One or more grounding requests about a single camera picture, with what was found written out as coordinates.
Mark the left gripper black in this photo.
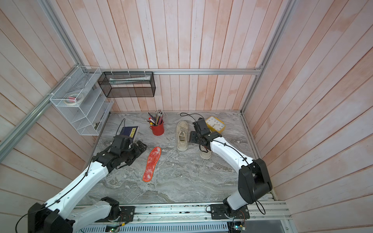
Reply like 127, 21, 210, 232
121, 140, 148, 166

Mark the beige sneaker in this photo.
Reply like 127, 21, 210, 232
176, 120, 189, 151
199, 145, 212, 160

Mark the red insole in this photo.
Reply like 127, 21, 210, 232
142, 147, 162, 182

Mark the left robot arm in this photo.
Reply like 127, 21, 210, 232
25, 135, 147, 233

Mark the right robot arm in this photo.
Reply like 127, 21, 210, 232
189, 118, 273, 219

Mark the yellow alarm clock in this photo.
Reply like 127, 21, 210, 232
205, 116, 225, 134

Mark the dark blue book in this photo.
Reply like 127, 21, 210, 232
120, 126, 139, 138

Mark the red pen cup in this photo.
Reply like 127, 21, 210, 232
150, 120, 165, 136

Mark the pens and pencils bunch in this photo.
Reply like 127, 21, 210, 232
148, 110, 164, 126

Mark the tape roll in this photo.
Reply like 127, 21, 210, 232
63, 92, 84, 106

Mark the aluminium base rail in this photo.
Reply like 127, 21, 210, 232
81, 201, 292, 226

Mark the black mesh wall basket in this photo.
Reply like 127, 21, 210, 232
98, 71, 156, 98

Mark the white wire wall shelf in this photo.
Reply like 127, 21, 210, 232
50, 66, 114, 136

